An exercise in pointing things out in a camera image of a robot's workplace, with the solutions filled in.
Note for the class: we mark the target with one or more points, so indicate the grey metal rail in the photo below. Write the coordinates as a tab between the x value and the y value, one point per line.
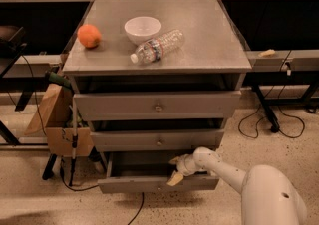
281	61
33	65

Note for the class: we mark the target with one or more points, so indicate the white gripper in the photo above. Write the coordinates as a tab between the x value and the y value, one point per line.
182	165

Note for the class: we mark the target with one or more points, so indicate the grey bottom drawer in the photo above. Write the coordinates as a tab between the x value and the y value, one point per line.
149	171

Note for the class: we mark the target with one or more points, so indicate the grey middle drawer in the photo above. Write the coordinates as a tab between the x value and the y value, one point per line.
156	139

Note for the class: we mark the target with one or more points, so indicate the grey drawer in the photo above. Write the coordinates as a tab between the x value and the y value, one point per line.
156	139
149	171
172	105

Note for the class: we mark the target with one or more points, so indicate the grey drawer cabinet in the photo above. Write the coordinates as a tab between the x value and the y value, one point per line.
210	60

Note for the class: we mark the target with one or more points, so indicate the grey metal rail right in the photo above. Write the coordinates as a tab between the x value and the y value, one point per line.
281	61

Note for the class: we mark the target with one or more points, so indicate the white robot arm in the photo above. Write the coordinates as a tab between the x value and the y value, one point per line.
267	195

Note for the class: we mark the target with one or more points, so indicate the clear plastic water bottle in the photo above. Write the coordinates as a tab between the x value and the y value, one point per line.
155	48

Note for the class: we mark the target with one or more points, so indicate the brown cardboard box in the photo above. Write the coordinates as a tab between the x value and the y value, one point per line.
55	118

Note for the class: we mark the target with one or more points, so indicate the green handled grabber stick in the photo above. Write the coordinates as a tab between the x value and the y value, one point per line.
62	81

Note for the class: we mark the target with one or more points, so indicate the orange fruit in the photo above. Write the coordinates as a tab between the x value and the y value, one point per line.
89	36

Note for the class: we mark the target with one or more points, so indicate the grey top drawer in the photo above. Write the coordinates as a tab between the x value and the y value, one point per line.
172	105

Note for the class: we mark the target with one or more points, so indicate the grey metal rail left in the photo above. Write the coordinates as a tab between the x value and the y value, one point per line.
33	65

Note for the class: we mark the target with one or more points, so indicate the small yellow foam piece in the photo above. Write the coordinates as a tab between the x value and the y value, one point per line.
267	53

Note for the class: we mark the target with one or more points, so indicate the white ceramic bowl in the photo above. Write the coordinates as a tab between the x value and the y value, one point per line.
142	28

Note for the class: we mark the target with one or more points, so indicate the black table leg right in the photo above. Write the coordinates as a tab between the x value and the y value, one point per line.
272	118

